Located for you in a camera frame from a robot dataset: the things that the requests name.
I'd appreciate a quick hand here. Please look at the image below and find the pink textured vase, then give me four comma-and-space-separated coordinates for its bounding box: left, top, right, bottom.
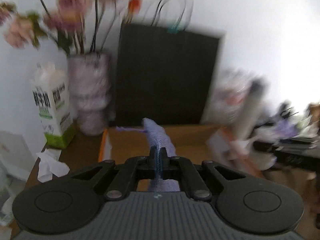
67, 52, 111, 136

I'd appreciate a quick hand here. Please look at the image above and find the dried pink roses bouquet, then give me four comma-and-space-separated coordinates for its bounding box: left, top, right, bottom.
1, 0, 142, 55

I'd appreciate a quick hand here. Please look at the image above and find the crumpled white tissue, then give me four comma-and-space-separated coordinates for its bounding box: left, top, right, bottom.
36, 149, 70, 183

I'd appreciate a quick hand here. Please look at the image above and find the purple knitted cloth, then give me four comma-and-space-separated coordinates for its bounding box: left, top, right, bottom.
116, 118, 180, 192

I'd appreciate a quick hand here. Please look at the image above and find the white green milk carton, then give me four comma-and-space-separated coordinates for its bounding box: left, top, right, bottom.
30, 63, 75, 149

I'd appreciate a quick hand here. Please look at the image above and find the white thermos bottle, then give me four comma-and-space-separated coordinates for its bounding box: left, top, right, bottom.
232, 79, 266, 140

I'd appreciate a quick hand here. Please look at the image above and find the black paper bag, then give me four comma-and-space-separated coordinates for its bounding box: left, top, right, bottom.
115, 0, 226, 127

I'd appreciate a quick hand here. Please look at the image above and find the red cardboard box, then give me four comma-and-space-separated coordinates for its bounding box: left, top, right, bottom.
98, 123, 266, 178

